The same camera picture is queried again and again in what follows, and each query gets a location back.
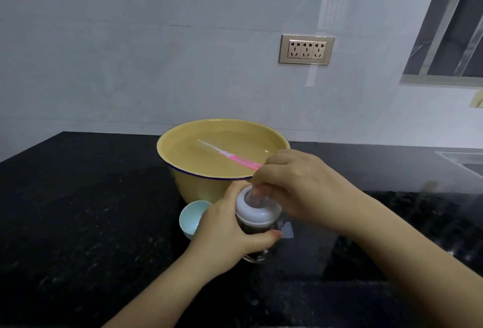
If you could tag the gold wall socket plate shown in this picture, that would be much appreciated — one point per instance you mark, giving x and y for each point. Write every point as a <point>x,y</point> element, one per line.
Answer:
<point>306,49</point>

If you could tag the metal window frame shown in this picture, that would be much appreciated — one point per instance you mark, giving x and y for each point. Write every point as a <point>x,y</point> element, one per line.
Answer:
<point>445,29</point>

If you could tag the light blue bottle cap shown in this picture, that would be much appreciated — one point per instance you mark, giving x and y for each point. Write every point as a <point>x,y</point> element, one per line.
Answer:
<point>193,222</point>

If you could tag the yellow enamel basin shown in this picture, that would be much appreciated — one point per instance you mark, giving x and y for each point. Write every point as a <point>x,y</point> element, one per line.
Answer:
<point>211,161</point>

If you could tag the steel sink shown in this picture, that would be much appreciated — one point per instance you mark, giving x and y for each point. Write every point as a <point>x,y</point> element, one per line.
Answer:
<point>462,165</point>

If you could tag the person's left forearm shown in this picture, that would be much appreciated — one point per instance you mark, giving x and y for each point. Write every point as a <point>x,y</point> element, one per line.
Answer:
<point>160,293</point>

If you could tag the beige wall switch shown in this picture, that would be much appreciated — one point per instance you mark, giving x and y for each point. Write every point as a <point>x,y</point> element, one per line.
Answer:
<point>477,99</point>

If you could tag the person's right forearm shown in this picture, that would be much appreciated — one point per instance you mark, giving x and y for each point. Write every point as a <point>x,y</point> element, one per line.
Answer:
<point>419,263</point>

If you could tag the person's left thumb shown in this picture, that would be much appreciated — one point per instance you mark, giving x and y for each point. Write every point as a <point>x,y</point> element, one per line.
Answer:
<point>260,240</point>

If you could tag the clear baby bottle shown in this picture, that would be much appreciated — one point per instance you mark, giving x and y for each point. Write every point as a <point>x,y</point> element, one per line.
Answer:
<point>260,244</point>

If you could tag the person's right fingers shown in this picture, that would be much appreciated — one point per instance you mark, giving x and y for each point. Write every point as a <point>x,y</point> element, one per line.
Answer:
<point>266,173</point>

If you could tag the person's left hand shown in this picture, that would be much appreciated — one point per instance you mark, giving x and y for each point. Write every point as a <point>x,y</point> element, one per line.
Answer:
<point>219,231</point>

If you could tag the person's right hand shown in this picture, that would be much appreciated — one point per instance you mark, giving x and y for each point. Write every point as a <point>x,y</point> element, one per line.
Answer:
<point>302,188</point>

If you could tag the white bottle collar with teat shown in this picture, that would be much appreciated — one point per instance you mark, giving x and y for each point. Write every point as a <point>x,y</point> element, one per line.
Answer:
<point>256,210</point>

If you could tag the pink bottle brush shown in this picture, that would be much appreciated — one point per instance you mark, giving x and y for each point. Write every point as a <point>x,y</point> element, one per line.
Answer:
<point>230,156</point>

